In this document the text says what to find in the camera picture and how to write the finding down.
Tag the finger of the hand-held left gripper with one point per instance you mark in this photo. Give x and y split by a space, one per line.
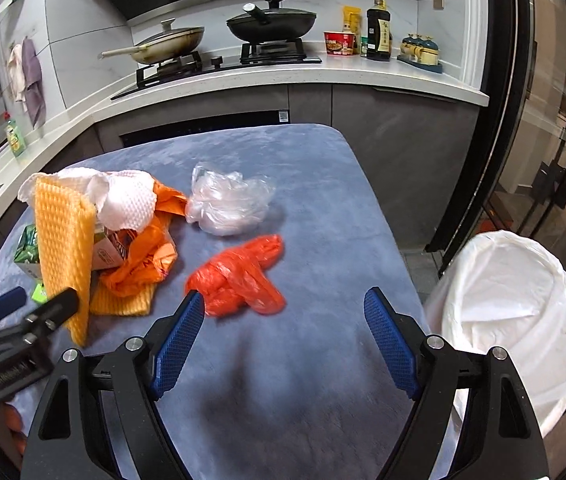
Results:
5 305
55 308

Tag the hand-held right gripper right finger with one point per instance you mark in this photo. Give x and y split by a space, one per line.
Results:
388 345

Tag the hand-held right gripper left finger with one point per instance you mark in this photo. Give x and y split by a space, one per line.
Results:
178 345

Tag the long green carton box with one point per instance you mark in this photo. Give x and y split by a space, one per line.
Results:
27 250

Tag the yellow foam net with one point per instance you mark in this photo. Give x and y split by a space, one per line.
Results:
60 240

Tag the red plastic bag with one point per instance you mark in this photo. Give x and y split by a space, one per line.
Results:
238 280

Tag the white plastic bag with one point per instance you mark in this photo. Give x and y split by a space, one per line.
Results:
503 300

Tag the person's left hand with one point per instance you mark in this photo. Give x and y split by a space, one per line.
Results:
14 425

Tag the small white carton box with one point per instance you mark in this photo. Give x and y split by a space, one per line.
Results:
108 252

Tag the orange printed plastic bag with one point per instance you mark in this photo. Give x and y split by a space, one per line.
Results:
148 260

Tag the blue-grey table cloth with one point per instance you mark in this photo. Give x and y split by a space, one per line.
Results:
303 260

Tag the white foam net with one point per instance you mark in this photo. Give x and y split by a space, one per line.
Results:
118 200

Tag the clear plastic bag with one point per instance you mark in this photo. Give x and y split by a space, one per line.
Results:
228 200

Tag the green dish soap bottle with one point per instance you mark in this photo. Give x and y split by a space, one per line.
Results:
14 137

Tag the grey kitchen cabinet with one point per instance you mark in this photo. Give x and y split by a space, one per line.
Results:
403 160

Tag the black built-in oven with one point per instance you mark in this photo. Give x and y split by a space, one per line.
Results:
203 127

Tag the purple hanging cloth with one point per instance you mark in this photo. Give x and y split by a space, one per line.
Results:
34 80

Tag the white hanging cloth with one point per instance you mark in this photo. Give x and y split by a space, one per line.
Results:
15 72

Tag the black framed glass door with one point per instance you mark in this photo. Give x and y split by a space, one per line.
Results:
508 110

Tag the white kitchen counter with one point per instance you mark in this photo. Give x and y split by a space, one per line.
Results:
363 80

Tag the beige frying pan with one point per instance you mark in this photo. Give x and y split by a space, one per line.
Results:
153 52

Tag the black gas stove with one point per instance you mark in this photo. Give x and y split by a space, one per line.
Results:
203 67

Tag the condiment jar set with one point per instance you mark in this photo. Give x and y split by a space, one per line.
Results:
420 52

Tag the glass pan lid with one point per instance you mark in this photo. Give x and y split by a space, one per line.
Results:
170 35

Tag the small spice bottle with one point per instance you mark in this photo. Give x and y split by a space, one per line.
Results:
364 46

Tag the red instant noodle cup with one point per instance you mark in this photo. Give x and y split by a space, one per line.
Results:
340 44

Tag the dark soy sauce bottle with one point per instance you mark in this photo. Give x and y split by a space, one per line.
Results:
379 32

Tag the black wok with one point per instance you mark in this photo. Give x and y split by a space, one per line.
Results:
268 32

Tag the yellow food packet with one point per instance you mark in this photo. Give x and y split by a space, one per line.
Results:
351 19

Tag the black wok lid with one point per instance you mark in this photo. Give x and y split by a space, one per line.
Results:
288 12

